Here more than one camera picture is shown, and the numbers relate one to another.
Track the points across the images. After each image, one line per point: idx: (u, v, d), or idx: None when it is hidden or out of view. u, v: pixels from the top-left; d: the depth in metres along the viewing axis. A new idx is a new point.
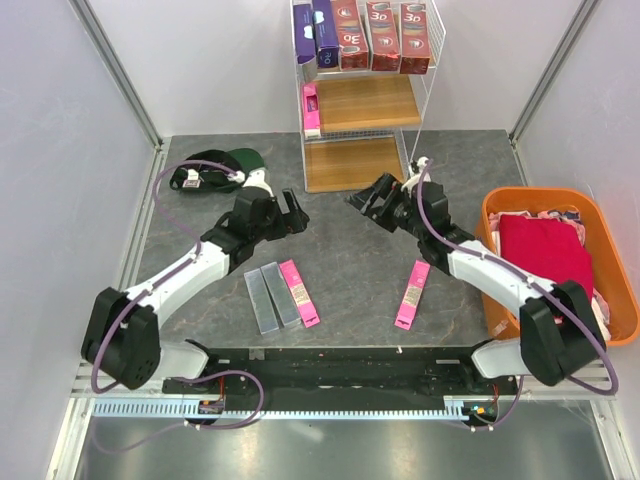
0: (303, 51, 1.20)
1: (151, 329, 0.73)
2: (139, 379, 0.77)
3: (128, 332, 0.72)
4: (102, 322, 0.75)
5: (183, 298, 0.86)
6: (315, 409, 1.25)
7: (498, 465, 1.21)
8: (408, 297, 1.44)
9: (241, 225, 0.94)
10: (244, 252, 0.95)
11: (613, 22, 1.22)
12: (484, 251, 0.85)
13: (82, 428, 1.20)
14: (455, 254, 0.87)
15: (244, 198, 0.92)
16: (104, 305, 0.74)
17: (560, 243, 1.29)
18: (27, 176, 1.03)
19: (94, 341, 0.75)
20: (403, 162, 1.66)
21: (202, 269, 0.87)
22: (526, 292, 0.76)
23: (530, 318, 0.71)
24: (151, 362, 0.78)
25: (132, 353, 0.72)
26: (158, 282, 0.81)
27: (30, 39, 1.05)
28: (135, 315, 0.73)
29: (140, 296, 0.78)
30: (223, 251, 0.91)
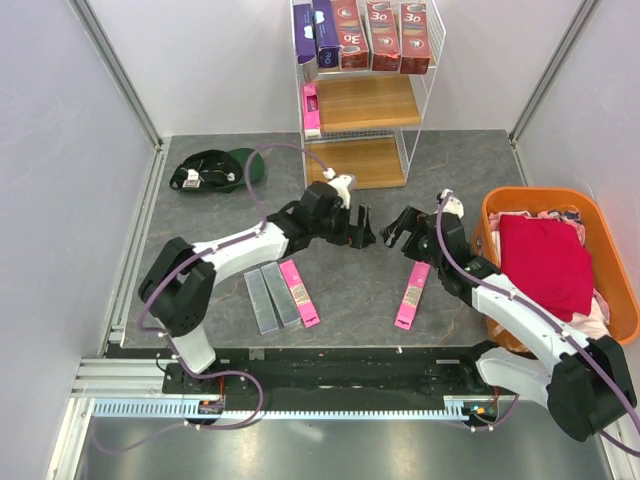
0: (302, 51, 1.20)
1: (204, 285, 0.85)
2: (183, 328, 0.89)
3: (185, 283, 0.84)
4: (167, 267, 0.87)
5: (239, 266, 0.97)
6: (315, 409, 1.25)
7: (498, 465, 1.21)
8: (408, 297, 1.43)
9: (303, 216, 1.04)
10: (300, 241, 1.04)
11: (613, 23, 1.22)
12: (513, 291, 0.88)
13: (82, 428, 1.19)
14: (479, 288, 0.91)
15: (313, 191, 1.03)
16: (173, 253, 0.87)
17: (560, 243, 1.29)
18: (28, 178, 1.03)
19: (154, 283, 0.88)
20: (403, 162, 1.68)
21: (263, 243, 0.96)
22: (559, 346, 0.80)
23: (563, 376, 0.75)
24: (196, 317, 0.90)
25: (184, 301, 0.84)
26: (223, 245, 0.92)
27: (31, 39, 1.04)
28: (195, 269, 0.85)
29: (204, 252, 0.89)
30: (283, 235, 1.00)
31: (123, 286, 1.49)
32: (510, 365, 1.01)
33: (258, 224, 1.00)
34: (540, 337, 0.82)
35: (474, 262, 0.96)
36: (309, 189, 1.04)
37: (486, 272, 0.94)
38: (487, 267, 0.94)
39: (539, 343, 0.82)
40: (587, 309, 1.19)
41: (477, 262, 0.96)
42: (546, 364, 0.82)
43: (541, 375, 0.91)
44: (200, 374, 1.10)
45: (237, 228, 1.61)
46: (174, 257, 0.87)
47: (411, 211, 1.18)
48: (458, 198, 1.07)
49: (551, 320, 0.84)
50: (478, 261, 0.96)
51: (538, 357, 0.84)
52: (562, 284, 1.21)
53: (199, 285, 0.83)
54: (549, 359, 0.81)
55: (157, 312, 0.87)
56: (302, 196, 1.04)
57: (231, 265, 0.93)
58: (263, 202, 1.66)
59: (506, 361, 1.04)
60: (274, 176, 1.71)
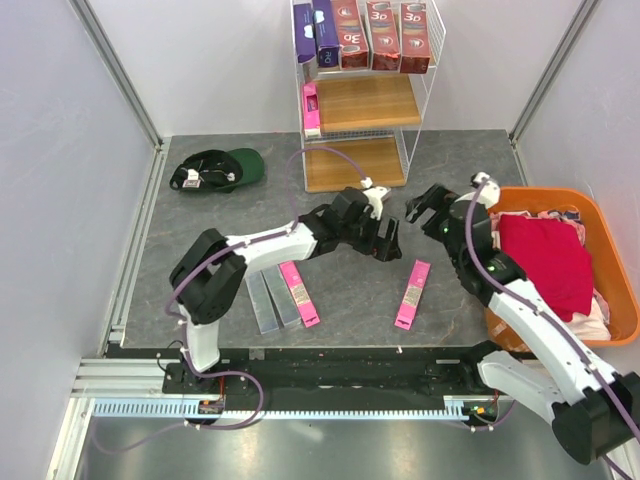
0: (303, 50, 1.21)
1: (235, 278, 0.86)
2: (209, 317, 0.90)
3: (216, 274, 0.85)
4: (198, 257, 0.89)
5: (267, 262, 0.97)
6: (317, 409, 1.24)
7: (497, 464, 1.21)
8: (408, 297, 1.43)
9: (333, 220, 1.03)
10: (328, 244, 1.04)
11: (613, 22, 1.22)
12: (540, 306, 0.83)
13: (82, 428, 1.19)
14: (503, 296, 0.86)
15: (346, 196, 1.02)
16: (205, 243, 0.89)
17: (560, 243, 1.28)
18: (28, 178, 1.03)
19: (186, 270, 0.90)
20: (403, 162, 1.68)
21: (293, 242, 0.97)
22: (583, 376, 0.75)
23: (585, 411, 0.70)
24: (223, 308, 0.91)
25: (212, 291, 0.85)
26: (255, 240, 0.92)
27: (31, 39, 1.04)
28: (227, 261, 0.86)
29: (237, 246, 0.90)
30: (312, 236, 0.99)
31: (123, 286, 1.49)
32: (514, 374, 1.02)
33: (289, 222, 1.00)
34: (564, 362, 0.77)
35: (498, 260, 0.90)
36: (341, 193, 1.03)
37: (509, 274, 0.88)
38: (511, 269, 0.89)
39: (561, 368, 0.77)
40: (586, 309, 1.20)
41: (499, 259, 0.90)
42: (564, 390, 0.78)
43: (545, 391, 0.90)
44: (200, 371, 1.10)
45: (237, 228, 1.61)
46: (206, 248, 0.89)
47: (439, 190, 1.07)
48: (495, 182, 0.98)
49: (578, 346, 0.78)
50: (502, 261, 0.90)
51: (556, 381, 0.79)
52: (561, 284, 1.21)
53: (230, 276, 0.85)
54: (569, 388, 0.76)
55: (186, 300, 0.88)
56: (333, 199, 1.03)
57: (260, 261, 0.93)
58: (263, 202, 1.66)
59: (512, 371, 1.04)
60: (275, 177, 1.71)
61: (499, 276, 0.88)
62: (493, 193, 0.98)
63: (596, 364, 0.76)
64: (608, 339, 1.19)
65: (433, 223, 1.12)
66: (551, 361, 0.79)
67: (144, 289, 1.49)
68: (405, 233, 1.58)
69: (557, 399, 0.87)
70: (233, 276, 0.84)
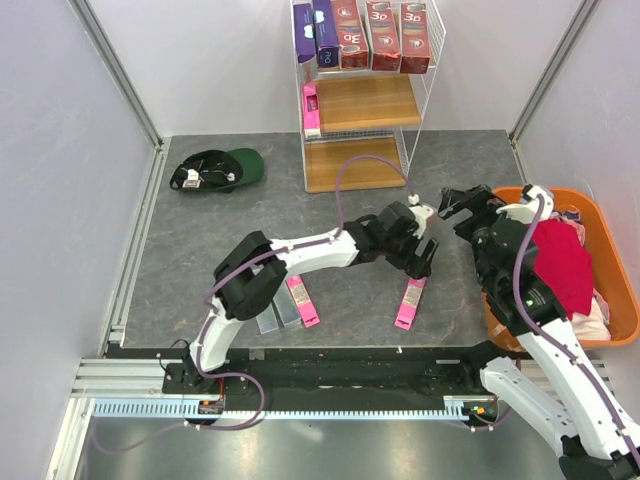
0: (303, 50, 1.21)
1: (276, 280, 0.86)
2: (246, 314, 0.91)
3: (258, 274, 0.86)
4: (242, 255, 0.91)
5: (307, 267, 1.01)
6: (316, 409, 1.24)
7: (497, 464, 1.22)
8: (408, 297, 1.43)
9: (378, 231, 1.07)
10: (368, 253, 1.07)
11: (614, 22, 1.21)
12: (579, 358, 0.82)
13: (82, 428, 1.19)
14: (539, 338, 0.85)
15: (394, 210, 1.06)
16: (251, 243, 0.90)
17: (560, 243, 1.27)
18: (27, 178, 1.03)
19: (229, 267, 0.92)
20: (403, 162, 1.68)
21: (335, 250, 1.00)
22: (613, 438, 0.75)
23: (605, 467, 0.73)
24: (260, 307, 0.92)
25: (253, 289, 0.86)
26: (297, 246, 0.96)
27: (31, 39, 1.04)
28: (271, 263, 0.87)
29: (280, 250, 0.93)
30: (354, 245, 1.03)
31: (123, 286, 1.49)
32: (523, 397, 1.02)
33: (332, 230, 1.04)
34: (594, 420, 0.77)
35: (536, 294, 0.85)
36: (389, 207, 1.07)
37: (548, 309, 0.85)
38: (550, 304, 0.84)
39: (590, 425, 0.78)
40: (586, 309, 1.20)
41: (537, 290, 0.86)
42: (589, 444, 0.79)
43: (554, 421, 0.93)
44: (205, 369, 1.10)
45: (237, 228, 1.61)
46: (252, 248, 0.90)
47: (483, 194, 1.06)
48: (551, 196, 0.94)
49: (611, 405, 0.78)
50: (541, 293, 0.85)
51: (582, 432, 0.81)
52: (563, 284, 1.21)
53: (271, 279, 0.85)
54: (595, 445, 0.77)
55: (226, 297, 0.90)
56: (381, 211, 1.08)
57: (301, 266, 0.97)
58: (262, 202, 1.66)
59: (517, 387, 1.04)
60: (275, 176, 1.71)
61: (535, 311, 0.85)
62: (546, 209, 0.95)
63: (627, 427, 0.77)
64: (608, 340, 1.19)
65: (467, 225, 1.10)
66: (580, 415, 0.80)
67: (144, 290, 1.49)
68: None
69: (567, 431, 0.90)
70: (273, 279, 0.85)
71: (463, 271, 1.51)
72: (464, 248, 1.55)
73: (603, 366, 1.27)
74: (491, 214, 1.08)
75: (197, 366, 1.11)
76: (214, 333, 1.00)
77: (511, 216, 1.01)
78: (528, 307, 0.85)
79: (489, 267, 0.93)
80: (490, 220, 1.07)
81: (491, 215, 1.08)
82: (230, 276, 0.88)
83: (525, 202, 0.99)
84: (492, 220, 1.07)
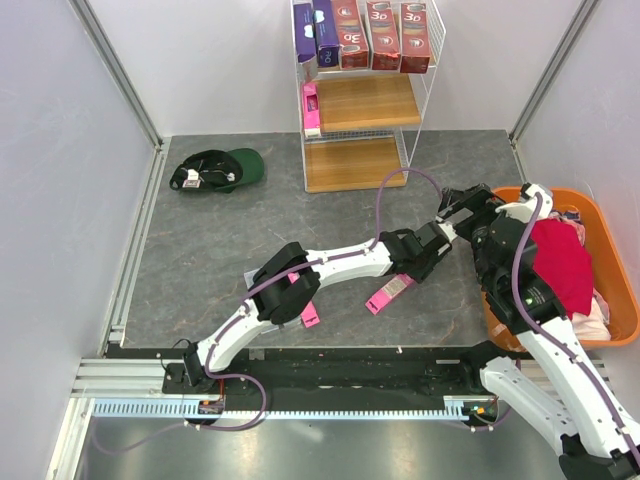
0: (303, 50, 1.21)
1: (310, 291, 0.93)
2: (280, 318, 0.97)
3: (294, 283, 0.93)
4: (280, 264, 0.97)
5: (342, 277, 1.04)
6: (316, 409, 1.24)
7: (497, 464, 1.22)
8: (390, 287, 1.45)
9: (414, 245, 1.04)
10: (402, 265, 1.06)
11: (614, 22, 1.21)
12: (578, 356, 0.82)
13: (82, 428, 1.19)
14: (538, 337, 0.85)
15: (434, 229, 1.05)
16: (290, 254, 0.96)
17: (560, 243, 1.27)
18: (27, 178, 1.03)
19: (267, 274, 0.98)
20: (403, 162, 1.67)
21: (369, 262, 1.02)
22: (613, 437, 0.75)
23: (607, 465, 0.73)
24: (294, 312, 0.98)
25: (289, 298, 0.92)
26: (332, 257, 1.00)
27: (30, 38, 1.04)
28: (306, 275, 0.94)
29: (315, 262, 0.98)
30: (389, 257, 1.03)
31: (123, 286, 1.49)
32: (523, 396, 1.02)
33: (369, 240, 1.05)
34: (594, 418, 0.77)
35: (536, 292, 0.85)
36: (429, 224, 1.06)
37: (547, 307, 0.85)
38: (549, 302, 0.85)
39: (590, 423, 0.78)
40: (586, 309, 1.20)
41: (537, 289, 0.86)
42: (588, 442, 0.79)
43: (554, 420, 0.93)
44: (210, 371, 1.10)
45: (237, 228, 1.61)
46: (290, 258, 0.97)
47: (482, 193, 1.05)
48: (549, 195, 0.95)
49: (611, 403, 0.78)
50: (540, 291, 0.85)
51: (581, 431, 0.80)
52: (563, 284, 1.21)
53: (304, 290, 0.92)
54: (595, 443, 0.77)
55: (263, 300, 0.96)
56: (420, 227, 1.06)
57: (335, 276, 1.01)
58: (263, 202, 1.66)
59: (517, 386, 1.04)
60: (274, 176, 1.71)
61: (534, 309, 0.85)
62: (545, 207, 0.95)
63: (627, 425, 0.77)
64: (608, 339, 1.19)
65: (467, 224, 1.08)
66: (580, 413, 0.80)
67: (144, 290, 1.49)
68: None
69: (566, 430, 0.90)
70: (306, 291, 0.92)
71: (463, 271, 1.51)
72: (464, 248, 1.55)
73: (603, 366, 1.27)
74: (490, 213, 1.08)
75: (202, 367, 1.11)
76: (236, 333, 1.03)
77: (510, 214, 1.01)
78: (528, 305, 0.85)
79: (488, 265, 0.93)
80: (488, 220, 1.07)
81: (489, 214, 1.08)
82: (267, 284, 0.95)
83: (523, 200, 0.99)
84: (491, 219, 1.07)
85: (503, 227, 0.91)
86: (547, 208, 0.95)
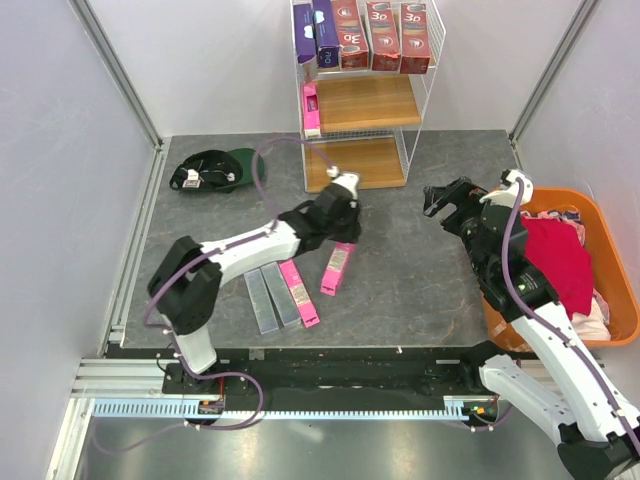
0: (303, 51, 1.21)
1: (212, 287, 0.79)
2: (189, 326, 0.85)
3: (192, 283, 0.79)
4: (171, 265, 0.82)
5: (249, 265, 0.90)
6: (316, 409, 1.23)
7: (497, 465, 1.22)
8: (334, 262, 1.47)
9: (318, 215, 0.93)
10: (313, 240, 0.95)
11: (613, 22, 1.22)
12: (572, 339, 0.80)
13: (82, 428, 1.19)
14: (532, 322, 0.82)
15: (331, 191, 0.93)
16: (179, 251, 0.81)
17: (561, 244, 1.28)
18: (27, 178, 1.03)
19: (161, 280, 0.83)
20: (403, 162, 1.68)
21: (273, 244, 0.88)
22: (608, 419, 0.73)
23: (604, 449, 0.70)
24: (203, 314, 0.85)
25: (192, 302, 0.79)
26: (230, 244, 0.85)
27: (31, 39, 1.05)
28: (203, 268, 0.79)
29: (212, 252, 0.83)
30: (295, 234, 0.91)
31: (123, 286, 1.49)
32: (522, 391, 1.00)
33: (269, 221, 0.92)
34: (588, 402, 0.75)
35: (529, 278, 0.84)
36: (325, 189, 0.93)
37: (539, 293, 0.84)
38: (542, 287, 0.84)
39: (585, 407, 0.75)
40: (587, 309, 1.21)
41: (529, 275, 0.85)
42: (585, 429, 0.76)
43: (551, 410, 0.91)
44: (200, 371, 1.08)
45: (237, 228, 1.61)
46: (182, 255, 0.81)
47: (464, 186, 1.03)
48: (529, 178, 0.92)
49: (606, 386, 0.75)
50: (533, 277, 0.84)
51: (578, 418, 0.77)
52: (563, 285, 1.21)
53: (205, 287, 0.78)
54: (591, 427, 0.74)
55: (164, 308, 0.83)
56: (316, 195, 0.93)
57: (240, 265, 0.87)
58: (263, 202, 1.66)
59: (515, 381, 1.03)
60: (275, 177, 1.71)
61: (527, 295, 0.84)
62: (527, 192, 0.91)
63: (623, 408, 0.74)
64: (608, 339, 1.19)
65: (454, 219, 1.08)
66: (575, 397, 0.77)
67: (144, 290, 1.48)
68: (405, 234, 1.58)
69: (565, 419, 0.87)
70: (207, 286, 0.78)
71: (463, 271, 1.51)
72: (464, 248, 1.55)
73: (603, 366, 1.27)
74: (476, 205, 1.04)
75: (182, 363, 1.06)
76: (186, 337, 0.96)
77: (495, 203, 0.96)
78: (521, 291, 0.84)
79: (481, 254, 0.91)
80: (475, 212, 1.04)
81: (476, 206, 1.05)
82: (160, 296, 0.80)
83: (505, 187, 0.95)
84: (478, 210, 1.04)
85: (492, 213, 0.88)
86: (531, 192, 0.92)
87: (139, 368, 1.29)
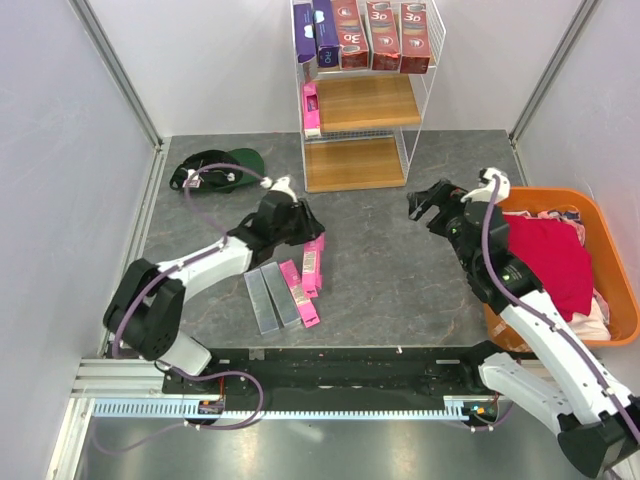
0: (303, 50, 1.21)
1: (176, 304, 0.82)
2: (156, 351, 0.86)
3: (155, 303, 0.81)
4: (129, 292, 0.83)
5: (207, 281, 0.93)
6: (316, 409, 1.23)
7: (497, 465, 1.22)
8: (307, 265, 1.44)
9: (264, 227, 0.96)
10: (264, 252, 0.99)
11: (614, 22, 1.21)
12: (558, 323, 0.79)
13: (82, 428, 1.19)
14: (518, 309, 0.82)
15: (269, 200, 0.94)
16: (137, 275, 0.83)
17: (560, 244, 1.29)
18: (27, 177, 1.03)
19: (120, 308, 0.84)
20: (403, 162, 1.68)
21: (228, 257, 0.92)
22: (600, 399, 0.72)
23: (598, 431, 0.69)
24: (168, 336, 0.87)
25: (158, 322, 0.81)
26: (188, 261, 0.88)
27: (31, 39, 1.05)
28: (164, 285, 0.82)
29: (170, 270, 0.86)
30: (247, 247, 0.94)
31: None
32: (520, 386, 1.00)
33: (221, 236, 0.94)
34: (579, 383, 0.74)
35: (512, 268, 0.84)
36: (265, 197, 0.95)
37: (524, 283, 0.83)
38: (526, 277, 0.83)
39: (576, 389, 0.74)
40: (586, 309, 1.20)
41: (513, 267, 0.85)
42: (579, 411, 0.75)
43: (550, 402, 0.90)
44: (196, 375, 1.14)
45: None
46: (138, 279, 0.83)
47: (445, 187, 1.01)
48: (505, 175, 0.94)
49: (595, 366, 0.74)
50: (517, 268, 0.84)
51: (571, 401, 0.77)
52: (563, 284, 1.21)
53: (171, 302, 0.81)
54: (584, 409, 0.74)
55: (129, 337, 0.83)
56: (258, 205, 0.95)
57: (198, 280, 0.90)
58: None
59: (514, 377, 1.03)
60: (275, 176, 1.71)
61: (511, 285, 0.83)
62: (504, 188, 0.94)
63: (614, 387, 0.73)
64: (608, 340, 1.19)
65: (438, 221, 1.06)
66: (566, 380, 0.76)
67: None
68: (405, 234, 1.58)
69: (563, 409, 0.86)
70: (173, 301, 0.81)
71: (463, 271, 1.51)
72: None
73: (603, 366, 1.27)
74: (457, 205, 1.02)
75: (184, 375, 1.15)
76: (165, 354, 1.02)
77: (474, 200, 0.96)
78: (506, 281, 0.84)
79: (467, 250, 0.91)
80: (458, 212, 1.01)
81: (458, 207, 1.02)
82: (127, 320, 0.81)
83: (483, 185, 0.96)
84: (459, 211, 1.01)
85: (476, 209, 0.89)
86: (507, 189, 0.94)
87: (138, 367, 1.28)
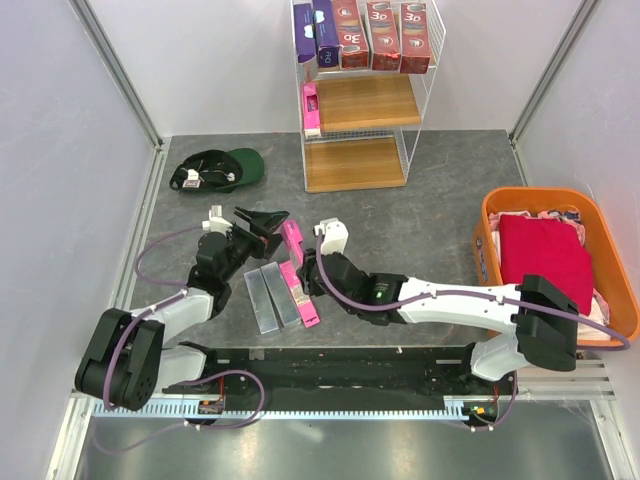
0: (303, 50, 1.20)
1: (155, 343, 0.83)
2: (140, 399, 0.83)
3: (135, 346, 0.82)
4: (106, 342, 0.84)
5: (178, 326, 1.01)
6: (316, 409, 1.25)
7: (497, 465, 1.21)
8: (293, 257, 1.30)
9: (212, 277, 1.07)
10: (223, 298, 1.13)
11: (614, 22, 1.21)
12: (433, 289, 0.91)
13: (82, 428, 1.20)
14: (403, 307, 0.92)
15: (205, 253, 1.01)
16: (111, 322, 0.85)
17: (560, 244, 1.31)
18: (27, 178, 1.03)
19: (97, 360, 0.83)
20: (403, 162, 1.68)
21: (193, 301, 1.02)
22: (502, 311, 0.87)
23: (531, 336, 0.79)
24: (151, 385, 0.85)
25: (140, 363, 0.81)
26: (160, 305, 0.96)
27: (30, 37, 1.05)
28: (142, 326, 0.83)
29: (144, 312, 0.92)
30: (208, 293, 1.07)
31: (123, 287, 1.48)
32: (492, 356, 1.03)
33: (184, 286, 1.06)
34: (483, 312, 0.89)
35: (381, 283, 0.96)
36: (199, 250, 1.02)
37: (395, 288, 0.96)
38: (394, 282, 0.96)
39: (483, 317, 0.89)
40: (586, 309, 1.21)
41: (380, 282, 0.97)
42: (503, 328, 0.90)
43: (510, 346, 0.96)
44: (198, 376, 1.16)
45: None
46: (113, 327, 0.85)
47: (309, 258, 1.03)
48: (334, 221, 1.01)
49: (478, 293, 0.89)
50: (383, 281, 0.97)
51: (493, 326, 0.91)
52: (563, 284, 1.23)
53: (151, 340, 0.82)
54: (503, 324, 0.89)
55: (113, 391, 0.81)
56: (196, 258, 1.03)
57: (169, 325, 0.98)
58: (263, 203, 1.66)
59: (485, 357, 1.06)
60: (275, 177, 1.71)
61: (390, 295, 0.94)
62: (339, 231, 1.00)
63: (497, 292, 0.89)
64: (607, 339, 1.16)
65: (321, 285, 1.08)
66: (474, 317, 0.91)
67: (143, 290, 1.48)
68: (405, 234, 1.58)
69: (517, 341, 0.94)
70: (154, 339, 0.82)
71: (463, 271, 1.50)
72: (464, 248, 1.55)
73: (603, 366, 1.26)
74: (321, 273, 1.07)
75: (186, 381, 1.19)
76: (157, 383, 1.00)
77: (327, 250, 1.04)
78: (381, 297, 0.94)
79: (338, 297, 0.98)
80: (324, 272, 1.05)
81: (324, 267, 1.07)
82: (111, 371, 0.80)
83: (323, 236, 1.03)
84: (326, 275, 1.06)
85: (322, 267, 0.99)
86: (343, 228, 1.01)
87: None
